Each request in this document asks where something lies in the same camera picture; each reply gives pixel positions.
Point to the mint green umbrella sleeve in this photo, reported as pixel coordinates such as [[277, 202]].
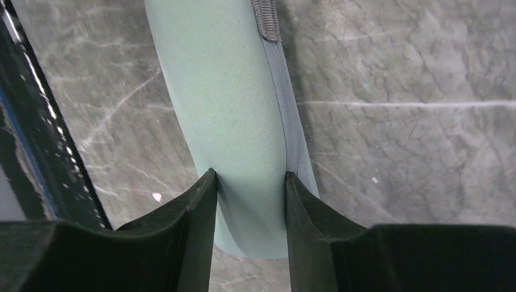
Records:
[[228, 80]]

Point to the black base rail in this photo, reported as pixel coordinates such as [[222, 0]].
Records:
[[38, 154]]

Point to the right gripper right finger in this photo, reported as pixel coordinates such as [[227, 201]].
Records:
[[329, 252]]

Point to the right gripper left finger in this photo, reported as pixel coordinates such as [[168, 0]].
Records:
[[169, 249]]

